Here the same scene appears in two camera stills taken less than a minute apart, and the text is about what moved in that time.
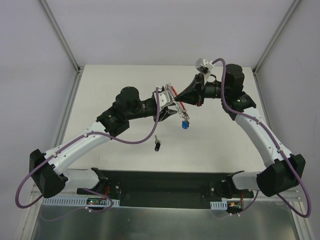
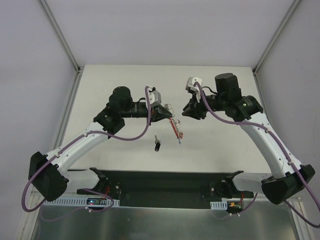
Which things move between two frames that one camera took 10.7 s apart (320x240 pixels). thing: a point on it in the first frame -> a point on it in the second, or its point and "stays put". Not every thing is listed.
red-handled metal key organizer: x=181 y=108 -> x=175 y=124
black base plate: x=163 y=189 stays put
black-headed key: x=158 y=144 stays put
